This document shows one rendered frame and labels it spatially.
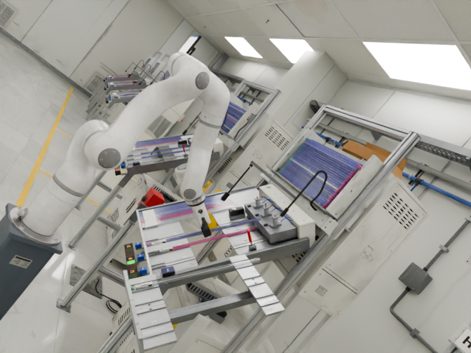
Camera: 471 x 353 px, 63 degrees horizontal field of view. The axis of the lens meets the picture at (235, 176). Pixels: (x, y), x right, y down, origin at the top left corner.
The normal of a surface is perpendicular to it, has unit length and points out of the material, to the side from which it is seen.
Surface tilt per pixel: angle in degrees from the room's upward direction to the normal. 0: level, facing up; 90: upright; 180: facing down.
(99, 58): 90
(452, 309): 90
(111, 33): 90
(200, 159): 57
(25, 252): 90
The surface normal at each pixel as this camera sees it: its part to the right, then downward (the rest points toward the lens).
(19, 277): 0.47, 0.45
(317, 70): 0.32, 0.33
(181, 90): -0.11, 0.77
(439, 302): -0.70, -0.55
